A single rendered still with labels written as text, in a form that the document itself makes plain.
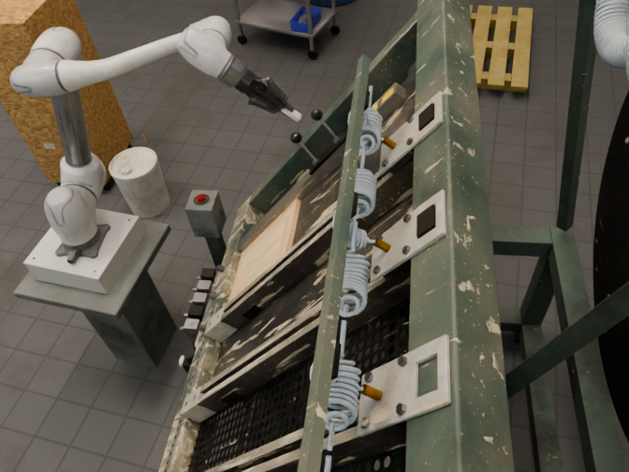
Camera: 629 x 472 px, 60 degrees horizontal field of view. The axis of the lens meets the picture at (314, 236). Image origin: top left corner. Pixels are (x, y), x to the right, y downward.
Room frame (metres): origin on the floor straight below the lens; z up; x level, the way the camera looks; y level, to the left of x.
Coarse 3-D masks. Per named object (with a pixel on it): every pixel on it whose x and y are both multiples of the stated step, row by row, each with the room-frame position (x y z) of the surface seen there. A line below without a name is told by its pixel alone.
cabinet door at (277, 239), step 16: (288, 208) 1.34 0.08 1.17; (272, 224) 1.35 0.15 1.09; (288, 224) 1.24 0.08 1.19; (256, 240) 1.37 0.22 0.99; (272, 240) 1.26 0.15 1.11; (288, 240) 1.16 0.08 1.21; (256, 256) 1.27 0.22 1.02; (272, 256) 1.17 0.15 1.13; (240, 272) 1.28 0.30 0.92; (256, 272) 1.17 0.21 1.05; (240, 288) 1.18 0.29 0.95
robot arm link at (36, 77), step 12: (24, 60) 1.66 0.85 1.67; (36, 60) 1.64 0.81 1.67; (48, 60) 1.64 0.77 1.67; (12, 72) 1.63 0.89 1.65; (24, 72) 1.60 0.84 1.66; (36, 72) 1.59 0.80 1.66; (48, 72) 1.58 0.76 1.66; (12, 84) 1.60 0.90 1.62; (24, 84) 1.58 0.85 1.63; (36, 84) 1.57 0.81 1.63; (48, 84) 1.56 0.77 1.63; (36, 96) 1.59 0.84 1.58
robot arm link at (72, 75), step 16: (224, 32) 1.67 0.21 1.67; (144, 48) 1.66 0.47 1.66; (160, 48) 1.67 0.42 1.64; (176, 48) 1.69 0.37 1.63; (64, 64) 1.60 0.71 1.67; (80, 64) 1.60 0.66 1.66; (96, 64) 1.59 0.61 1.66; (112, 64) 1.59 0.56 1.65; (128, 64) 1.61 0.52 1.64; (144, 64) 1.64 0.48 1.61; (64, 80) 1.57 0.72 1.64; (80, 80) 1.57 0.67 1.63; (96, 80) 1.57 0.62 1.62
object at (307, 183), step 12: (396, 84) 1.31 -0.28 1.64; (396, 96) 1.27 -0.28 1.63; (384, 108) 1.28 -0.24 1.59; (396, 108) 1.27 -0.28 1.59; (384, 120) 1.28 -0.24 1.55; (336, 156) 1.31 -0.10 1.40; (324, 168) 1.32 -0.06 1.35; (300, 180) 1.38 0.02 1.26; (312, 180) 1.33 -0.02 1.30; (288, 192) 1.39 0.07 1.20; (300, 192) 1.34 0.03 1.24; (276, 204) 1.41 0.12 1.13; (288, 204) 1.36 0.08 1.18; (264, 216) 1.42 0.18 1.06; (276, 216) 1.37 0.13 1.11; (252, 228) 1.44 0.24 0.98; (264, 228) 1.38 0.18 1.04; (252, 240) 1.39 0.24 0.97
